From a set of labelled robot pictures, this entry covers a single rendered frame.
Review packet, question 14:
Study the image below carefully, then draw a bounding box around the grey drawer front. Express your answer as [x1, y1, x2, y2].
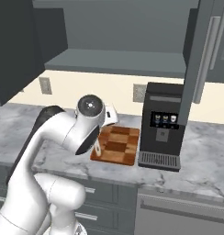
[83, 179, 116, 205]
[73, 201, 116, 235]
[0, 163, 12, 215]

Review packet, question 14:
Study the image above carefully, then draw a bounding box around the grey cabinet shelf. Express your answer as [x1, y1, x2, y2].
[44, 48, 187, 79]

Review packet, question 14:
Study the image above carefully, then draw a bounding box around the black coffee machine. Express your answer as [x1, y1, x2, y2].
[137, 81, 185, 173]

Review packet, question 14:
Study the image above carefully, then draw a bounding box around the silver drawer handle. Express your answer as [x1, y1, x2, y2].
[84, 186, 96, 195]
[73, 211, 99, 222]

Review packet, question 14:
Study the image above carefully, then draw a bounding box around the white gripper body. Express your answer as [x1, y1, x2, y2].
[107, 103, 120, 127]

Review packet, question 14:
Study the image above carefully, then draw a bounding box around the grey cabinet door with handle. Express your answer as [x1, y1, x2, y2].
[177, 0, 217, 127]

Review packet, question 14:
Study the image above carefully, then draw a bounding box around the dark grey cabinet door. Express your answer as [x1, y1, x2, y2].
[0, 0, 46, 106]

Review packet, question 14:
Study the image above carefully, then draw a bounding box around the grey closed cabinet door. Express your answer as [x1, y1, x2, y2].
[205, 0, 224, 84]

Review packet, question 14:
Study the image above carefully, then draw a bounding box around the brown checkered cutting board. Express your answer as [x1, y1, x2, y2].
[89, 124, 140, 167]

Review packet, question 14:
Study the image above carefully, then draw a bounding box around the grey dishwasher handle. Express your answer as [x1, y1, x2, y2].
[140, 199, 224, 222]

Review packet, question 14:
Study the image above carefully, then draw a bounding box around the grey dishwasher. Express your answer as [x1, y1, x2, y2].
[133, 192, 224, 235]

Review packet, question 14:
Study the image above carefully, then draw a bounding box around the long grey door handle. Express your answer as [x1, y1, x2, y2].
[208, 5, 224, 71]
[192, 16, 222, 105]

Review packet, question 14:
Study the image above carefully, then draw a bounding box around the grey wall outlet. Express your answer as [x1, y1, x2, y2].
[38, 75, 53, 96]
[132, 84, 148, 104]

